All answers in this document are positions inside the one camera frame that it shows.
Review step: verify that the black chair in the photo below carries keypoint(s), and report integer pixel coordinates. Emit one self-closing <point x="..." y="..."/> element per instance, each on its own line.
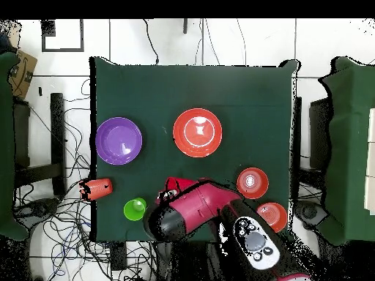
<point x="319" y="131"/>

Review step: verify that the orange cup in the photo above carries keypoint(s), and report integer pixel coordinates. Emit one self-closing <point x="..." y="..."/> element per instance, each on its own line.
<point x="98" y="188"/>

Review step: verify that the black post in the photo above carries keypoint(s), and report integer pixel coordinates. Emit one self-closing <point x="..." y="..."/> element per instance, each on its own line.
<point x="185" y="26"/>

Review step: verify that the black caster base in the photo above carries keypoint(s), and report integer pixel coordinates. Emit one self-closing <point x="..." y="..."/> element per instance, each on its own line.
<point x="41" y="208"/>

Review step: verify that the grey chair base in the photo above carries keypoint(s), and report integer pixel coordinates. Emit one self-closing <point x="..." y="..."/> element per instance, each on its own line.
<point x="310" y="211"/>

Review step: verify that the green cup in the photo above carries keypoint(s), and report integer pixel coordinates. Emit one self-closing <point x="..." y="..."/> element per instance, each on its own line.
<point x="130" y="212"/>

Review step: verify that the wide orange bowl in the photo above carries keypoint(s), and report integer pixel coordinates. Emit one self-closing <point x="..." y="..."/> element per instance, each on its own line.
<point x="196" y="137"/>

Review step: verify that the small orange bowl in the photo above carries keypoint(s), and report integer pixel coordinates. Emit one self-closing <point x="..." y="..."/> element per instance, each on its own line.
<point x="252" y="183"/>
<point x="274" y="216"/>

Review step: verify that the green cloth side table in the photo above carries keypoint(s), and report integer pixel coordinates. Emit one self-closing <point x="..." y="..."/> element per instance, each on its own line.
<point x="6" y="146"/>
<point x="348" y="146"/>

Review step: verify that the dark green tablecloth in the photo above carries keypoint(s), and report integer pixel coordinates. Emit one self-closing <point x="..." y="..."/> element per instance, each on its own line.
<point x="146" y="87"/>

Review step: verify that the black power strip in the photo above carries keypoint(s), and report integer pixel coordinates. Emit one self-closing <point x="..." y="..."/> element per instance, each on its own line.
<point x="118" y="257"/>

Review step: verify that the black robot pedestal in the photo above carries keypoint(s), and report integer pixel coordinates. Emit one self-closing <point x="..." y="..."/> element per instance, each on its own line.
<point x="187" y="263"/>

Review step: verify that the black metal leg frame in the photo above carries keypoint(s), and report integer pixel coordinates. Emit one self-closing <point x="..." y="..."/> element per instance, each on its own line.
<point x="57" y="131"/>

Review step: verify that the white boxes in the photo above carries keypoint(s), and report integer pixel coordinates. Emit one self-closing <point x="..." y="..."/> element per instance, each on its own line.
<point x="371" y="158"/>

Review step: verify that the black square floor frame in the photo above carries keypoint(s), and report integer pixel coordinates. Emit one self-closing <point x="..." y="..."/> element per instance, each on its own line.
<point x="63" y="50"/>

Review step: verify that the cardboard box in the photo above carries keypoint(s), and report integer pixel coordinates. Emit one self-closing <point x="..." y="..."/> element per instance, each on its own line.
<point x="23" y="76"/>

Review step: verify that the purple bowl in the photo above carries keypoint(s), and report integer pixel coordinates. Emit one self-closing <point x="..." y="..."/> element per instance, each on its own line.
<point x="117" y="140"/>

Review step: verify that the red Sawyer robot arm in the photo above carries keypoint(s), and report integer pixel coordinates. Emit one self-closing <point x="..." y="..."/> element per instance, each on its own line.
<point x="202" y="205"/>

